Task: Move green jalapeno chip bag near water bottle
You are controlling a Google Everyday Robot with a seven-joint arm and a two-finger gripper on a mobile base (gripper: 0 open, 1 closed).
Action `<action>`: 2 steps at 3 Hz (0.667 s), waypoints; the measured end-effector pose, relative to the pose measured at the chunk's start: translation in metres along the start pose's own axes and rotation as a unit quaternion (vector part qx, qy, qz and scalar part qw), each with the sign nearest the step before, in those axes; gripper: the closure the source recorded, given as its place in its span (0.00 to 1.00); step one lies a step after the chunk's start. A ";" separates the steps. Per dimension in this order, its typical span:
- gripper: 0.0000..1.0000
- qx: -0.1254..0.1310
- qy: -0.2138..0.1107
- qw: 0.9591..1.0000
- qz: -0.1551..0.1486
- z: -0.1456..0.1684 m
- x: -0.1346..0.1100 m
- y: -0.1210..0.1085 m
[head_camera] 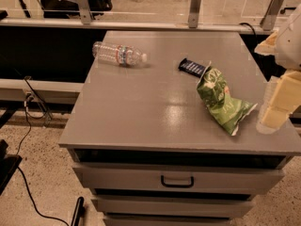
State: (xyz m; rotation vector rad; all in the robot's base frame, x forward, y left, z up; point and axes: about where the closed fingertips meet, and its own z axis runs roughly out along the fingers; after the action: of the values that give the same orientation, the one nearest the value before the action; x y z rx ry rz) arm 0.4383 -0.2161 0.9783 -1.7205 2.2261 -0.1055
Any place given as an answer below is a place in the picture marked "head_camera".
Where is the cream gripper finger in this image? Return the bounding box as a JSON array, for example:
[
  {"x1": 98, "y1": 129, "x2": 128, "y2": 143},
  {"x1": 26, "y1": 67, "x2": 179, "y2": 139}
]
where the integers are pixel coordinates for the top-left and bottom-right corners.
[
  {"x1": 255, "y1": 31, "x2": 277, "y2": 56},
  {"x1": 256, "y1": 70, "x2": 301, "y2": 134}
]

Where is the green jalapeno chip bag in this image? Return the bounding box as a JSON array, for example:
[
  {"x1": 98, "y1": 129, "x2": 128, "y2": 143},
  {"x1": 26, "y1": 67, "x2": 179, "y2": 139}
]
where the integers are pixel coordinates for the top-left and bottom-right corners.
[{"x1": 197, "y1": 66, "x2": 257, "y2": 136}]

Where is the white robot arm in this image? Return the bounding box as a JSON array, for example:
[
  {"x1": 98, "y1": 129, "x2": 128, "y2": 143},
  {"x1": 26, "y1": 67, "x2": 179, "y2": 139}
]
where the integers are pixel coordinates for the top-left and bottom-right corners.
[{"x1": 255, "y1": 5, "x2": 301, "y2": 134}]

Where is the clear plastic water bottle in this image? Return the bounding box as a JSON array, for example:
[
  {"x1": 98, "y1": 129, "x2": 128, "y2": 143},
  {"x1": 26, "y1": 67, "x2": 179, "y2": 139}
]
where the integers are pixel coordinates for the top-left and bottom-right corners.
[{"x1": 92, "y1": 41, "x2": 148, "y2": 67}]

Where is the dark blue snack bar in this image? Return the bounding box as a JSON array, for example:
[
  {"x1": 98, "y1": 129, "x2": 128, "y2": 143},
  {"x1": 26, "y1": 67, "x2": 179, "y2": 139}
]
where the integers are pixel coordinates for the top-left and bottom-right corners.
[{"x1": 178, "y1": 58, "x2": 207, "y2": 78}]

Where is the grey drawer cabinet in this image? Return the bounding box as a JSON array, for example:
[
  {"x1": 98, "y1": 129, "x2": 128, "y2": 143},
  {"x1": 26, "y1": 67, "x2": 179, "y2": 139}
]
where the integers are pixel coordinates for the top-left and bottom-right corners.
[{"x1": 59, "y1": 31, "x2": 301, "y2": 226}]

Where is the black office chair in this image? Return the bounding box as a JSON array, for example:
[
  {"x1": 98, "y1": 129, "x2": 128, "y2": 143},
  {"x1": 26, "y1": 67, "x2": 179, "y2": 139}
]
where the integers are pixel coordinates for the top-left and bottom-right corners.
[{"x1": 40, "y1": 0, "x2": 113, "y2": 19}]

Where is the black tube on floor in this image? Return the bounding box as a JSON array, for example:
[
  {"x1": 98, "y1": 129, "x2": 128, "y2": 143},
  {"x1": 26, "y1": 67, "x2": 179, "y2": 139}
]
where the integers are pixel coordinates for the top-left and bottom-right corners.
[{"x1": 71, "y1": 197, "x2": 85, "y2": 226}]

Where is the black stand at left edge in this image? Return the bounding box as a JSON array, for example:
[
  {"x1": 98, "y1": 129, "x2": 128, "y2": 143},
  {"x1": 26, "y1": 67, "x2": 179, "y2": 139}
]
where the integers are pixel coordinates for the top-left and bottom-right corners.
[{"x1": 0, "y1": 139, "x2": 22, "y2": 195}]

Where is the right metal bracket post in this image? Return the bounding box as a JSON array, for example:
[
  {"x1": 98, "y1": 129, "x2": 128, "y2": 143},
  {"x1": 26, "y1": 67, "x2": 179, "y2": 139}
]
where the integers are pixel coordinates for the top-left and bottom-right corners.
[{"x1": 260, "y1": 0, "x2": 284, "y2": 31}]

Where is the metal bracket post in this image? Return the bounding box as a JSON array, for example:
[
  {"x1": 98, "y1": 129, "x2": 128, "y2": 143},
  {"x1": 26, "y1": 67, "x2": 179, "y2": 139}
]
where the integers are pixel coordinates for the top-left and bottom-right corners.
[
  {"x1": 76, "y1": 0, "x2": 92, "y2": 24},
  {"x1": 188, "y1": 0, "x2": 201, "y2": 28},
  {"x1": 260, "y1": 0, "x2": 284, "y2": 31}
]

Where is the middle metal bracket post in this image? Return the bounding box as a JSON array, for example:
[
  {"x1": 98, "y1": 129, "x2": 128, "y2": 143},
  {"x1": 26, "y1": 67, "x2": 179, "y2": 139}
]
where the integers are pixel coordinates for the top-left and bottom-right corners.
[{"x1": 188, "y1": 0, "x2": 201, "y2": 28}]

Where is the black drawer handle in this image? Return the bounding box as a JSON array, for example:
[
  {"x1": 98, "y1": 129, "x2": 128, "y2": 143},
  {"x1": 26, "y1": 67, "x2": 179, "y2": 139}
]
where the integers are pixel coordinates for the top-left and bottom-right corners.
[{"x1": 160, "y1": 175, "x2": 195, "y2": 188}]

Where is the left metal bracket post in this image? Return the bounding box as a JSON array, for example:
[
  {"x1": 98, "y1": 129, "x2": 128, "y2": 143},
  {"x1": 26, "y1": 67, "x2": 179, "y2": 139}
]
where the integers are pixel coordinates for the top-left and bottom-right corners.
[{"x1": 76, "y1": 0, "x2": 92, "y2": 24}]

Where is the metal rail barrier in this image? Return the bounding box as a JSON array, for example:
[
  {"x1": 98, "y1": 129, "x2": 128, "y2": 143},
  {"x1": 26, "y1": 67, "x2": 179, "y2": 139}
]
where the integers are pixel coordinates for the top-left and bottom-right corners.
[{"x1": 0, "y1": 18, "x2": 271, "y2": 35}]

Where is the black floor cable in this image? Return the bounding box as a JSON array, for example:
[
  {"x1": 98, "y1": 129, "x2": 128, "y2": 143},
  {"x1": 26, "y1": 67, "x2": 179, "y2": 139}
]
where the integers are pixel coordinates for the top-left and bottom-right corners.
[{"x1": 14, "y1": 75, "x2": 71, "y2": 226}]

